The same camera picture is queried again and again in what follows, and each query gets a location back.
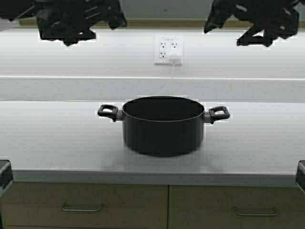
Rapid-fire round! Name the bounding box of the black two-handled cooking pot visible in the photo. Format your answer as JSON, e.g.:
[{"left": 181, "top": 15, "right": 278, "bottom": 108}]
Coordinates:
[{"left": 97, "top": 96, "right": 230, "bottom": 157}]

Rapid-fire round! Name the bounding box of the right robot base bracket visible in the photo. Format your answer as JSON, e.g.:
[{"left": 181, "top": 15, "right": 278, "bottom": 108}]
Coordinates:
[{"left": 295, "top": 160, "right": 305, "bottom": 192}]

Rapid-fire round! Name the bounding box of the left drawer metal handle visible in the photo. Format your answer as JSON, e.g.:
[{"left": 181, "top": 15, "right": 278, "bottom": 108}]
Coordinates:
[{"left": 61, "top": 203, "right": 103, "bottom": 214}]

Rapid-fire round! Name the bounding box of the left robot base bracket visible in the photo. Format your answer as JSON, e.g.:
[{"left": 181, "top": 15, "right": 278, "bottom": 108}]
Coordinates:
[{"left": 0, "top": 160, "right": 14, "bottom": 197}]

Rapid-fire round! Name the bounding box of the white plug adapter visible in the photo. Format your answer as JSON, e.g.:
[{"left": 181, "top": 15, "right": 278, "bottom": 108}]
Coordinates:
[{"left": 168, "top": 52, "right": 181, "bottom": 65}]

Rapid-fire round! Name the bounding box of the thin white cable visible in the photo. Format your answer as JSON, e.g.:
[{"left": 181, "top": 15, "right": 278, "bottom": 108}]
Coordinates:
[{"left": 0, "top": 62, "right": 176, "bottom": 103}]

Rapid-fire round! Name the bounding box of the drawer metal handle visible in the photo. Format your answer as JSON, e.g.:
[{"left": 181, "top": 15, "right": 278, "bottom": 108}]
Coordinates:
[
  {"left": 233, "top": 207, "right": 278, "bottom": 217},
  {"left": 61, "top": 203, "right": 103, "bottom": 214}
]

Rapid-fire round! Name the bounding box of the right lower drawer front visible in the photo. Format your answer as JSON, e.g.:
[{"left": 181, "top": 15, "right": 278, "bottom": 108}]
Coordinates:
[{"left": 168, "top": 186, "right": 305, "bottom": 229}]

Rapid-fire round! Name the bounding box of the white wall outlet plate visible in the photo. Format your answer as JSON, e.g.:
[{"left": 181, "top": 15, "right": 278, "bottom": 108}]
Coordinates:
[{"left": 154, "top": 35, "right": 183, "bottom": 65}]

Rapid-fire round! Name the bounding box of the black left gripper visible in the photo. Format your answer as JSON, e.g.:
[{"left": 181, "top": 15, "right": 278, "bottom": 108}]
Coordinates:
[{"left": 0, "top": 0, "right": 127, "bottom": 46}]

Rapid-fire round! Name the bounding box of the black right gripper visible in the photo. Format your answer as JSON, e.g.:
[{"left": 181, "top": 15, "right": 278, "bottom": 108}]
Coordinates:
[{"left": 203, "top": 0, "right": 305, "bottom": 47}]

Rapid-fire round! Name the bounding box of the left lower drawer front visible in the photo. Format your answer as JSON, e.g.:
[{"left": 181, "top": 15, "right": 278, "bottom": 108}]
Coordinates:
[{"left": 0, "top": 183, "right": 168, "bottom": 229}]

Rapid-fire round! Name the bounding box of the right drawer metal handle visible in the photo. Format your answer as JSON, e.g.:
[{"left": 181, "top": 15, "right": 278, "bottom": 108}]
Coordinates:
[{"left": 233, "top": 207, "right": 278, "bottom": 217}]

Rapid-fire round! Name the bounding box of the upper cabinet bottom shelf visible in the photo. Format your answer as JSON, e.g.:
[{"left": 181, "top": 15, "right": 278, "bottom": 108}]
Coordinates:
[{"left": 19, "top": 18, "right": 305, "bottom": 30}]

